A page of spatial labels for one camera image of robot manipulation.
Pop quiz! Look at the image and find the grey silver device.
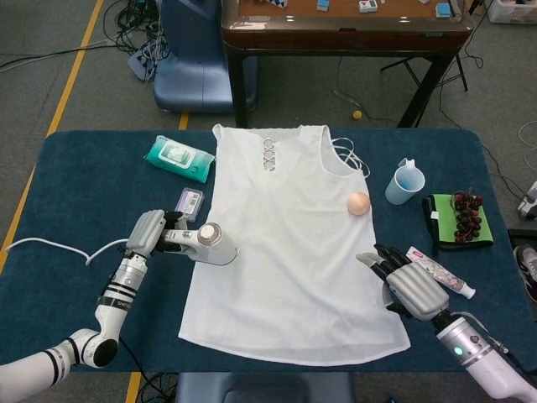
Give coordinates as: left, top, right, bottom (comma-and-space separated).
516, 180, 537, 222

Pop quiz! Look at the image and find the white handheld steamer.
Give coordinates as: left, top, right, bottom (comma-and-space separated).
161, 222, 240, 266

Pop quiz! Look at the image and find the dark red grape bunch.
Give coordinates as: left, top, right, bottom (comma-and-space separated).
448, 189, 484, 243

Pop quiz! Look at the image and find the white pink toothpaste tube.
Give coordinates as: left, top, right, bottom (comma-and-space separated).
403, 247, 477, 300

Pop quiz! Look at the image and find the green black folded cloth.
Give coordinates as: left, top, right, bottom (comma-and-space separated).
421, 193, 495, 258

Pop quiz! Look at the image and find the translucent blue measuring cup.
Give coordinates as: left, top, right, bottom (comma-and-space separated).
384, 157, 426, 206

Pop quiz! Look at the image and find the white power cord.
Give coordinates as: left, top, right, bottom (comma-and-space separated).
6, 237, 131, 266

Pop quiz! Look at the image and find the white storage box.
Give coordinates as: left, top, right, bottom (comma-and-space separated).
486, 0, 537, 24

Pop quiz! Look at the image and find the green wet wipes pack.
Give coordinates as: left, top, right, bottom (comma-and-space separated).
143, 134, 216, 184

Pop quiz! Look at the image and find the right robot hand grey black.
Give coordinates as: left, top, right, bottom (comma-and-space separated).
355, 243, 451, 322

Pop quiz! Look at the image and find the grey white sneaker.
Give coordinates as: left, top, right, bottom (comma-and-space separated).
512, 245, 537, 301

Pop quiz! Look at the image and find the brown wooden mahjong table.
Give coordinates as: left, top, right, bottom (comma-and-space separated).
221, 0, 475, 129

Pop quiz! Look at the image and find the black floor cable tangle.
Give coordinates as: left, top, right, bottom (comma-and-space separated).
111, 0, 169, 58

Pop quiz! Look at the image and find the small clear purple box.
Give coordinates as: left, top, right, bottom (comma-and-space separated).
172, 186, 206, 222

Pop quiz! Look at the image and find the dark blue table cover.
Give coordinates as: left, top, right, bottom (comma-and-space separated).
0, 128, 537, 374

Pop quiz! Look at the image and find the blue chair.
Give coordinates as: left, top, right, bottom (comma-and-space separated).
153, 0, 259, 114

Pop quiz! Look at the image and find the pink ball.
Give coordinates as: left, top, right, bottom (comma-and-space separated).
347, 191, 372, 217

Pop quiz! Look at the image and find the grey power strip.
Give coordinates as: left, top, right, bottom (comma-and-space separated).
128, 44, 163, 81

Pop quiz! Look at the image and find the white sleeveless top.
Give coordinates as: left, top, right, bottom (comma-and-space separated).
177, 123, 412, 367

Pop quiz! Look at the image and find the left robot hand grey black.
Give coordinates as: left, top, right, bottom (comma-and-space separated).
125, 208, 190, 255

